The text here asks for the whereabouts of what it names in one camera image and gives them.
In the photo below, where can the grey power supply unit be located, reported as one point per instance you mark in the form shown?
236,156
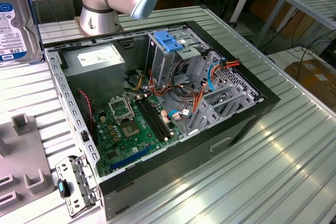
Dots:
92,82

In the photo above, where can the green motherboard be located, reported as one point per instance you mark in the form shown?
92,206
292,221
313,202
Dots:
141,142

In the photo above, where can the large brown cardboard box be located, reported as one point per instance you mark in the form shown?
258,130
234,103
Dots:
312,77

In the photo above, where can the black case fan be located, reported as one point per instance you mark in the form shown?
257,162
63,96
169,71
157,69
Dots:
84,113

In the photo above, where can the black RAM slot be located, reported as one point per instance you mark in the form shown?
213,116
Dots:
157,119
148,119
161,119
153,119

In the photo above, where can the metal card retention bracket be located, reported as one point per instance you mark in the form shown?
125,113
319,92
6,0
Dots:
78,182

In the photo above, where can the black and blue latch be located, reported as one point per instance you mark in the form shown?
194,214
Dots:
62,187

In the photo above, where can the perforated grey disk bay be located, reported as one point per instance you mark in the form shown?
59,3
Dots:
211,116

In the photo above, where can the black open PC case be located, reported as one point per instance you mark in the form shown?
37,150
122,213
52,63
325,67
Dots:
183,161

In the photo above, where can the blue expansion slot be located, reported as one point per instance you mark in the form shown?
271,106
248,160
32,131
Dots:
131,158

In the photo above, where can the grey optical drive bay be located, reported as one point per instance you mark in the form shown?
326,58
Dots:
155,61

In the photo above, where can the metal slat side table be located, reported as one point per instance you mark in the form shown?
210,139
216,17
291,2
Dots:
312,6

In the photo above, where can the grey parts rack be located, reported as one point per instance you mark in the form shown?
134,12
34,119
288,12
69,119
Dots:
23,150

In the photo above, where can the hard disk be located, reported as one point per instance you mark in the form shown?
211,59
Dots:
15,24

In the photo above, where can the blue plastic drive latch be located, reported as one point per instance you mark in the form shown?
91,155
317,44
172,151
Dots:
166,41

